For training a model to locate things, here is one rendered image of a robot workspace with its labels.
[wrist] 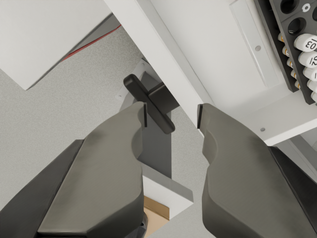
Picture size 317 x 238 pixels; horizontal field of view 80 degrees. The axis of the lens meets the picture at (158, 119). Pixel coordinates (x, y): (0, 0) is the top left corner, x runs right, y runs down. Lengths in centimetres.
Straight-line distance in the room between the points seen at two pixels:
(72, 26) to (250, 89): 27
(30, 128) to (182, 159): 113
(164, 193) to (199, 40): 39
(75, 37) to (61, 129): 121
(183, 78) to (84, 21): 22
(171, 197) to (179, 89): 41
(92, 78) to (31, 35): 87
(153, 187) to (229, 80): 34
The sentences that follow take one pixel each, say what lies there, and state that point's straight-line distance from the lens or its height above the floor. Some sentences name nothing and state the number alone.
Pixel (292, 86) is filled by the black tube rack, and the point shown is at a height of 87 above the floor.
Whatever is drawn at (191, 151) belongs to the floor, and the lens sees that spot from 145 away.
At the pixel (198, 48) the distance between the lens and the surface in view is 24.
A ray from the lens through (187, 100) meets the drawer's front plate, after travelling 16.
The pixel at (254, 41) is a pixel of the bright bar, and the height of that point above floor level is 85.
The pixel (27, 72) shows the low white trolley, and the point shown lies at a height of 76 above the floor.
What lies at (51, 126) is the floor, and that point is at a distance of 155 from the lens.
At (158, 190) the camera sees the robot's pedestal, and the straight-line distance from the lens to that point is 52.
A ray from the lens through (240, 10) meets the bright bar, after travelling 24.
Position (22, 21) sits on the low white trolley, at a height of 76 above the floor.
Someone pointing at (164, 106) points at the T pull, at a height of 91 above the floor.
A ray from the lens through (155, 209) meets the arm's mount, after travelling 54.
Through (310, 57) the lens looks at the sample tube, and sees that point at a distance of 20.
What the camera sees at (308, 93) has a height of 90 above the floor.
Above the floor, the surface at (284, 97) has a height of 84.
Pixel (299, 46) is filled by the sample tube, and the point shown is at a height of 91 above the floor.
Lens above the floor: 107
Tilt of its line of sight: 58 degrees down
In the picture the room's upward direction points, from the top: 175 degrees counter-clockwise
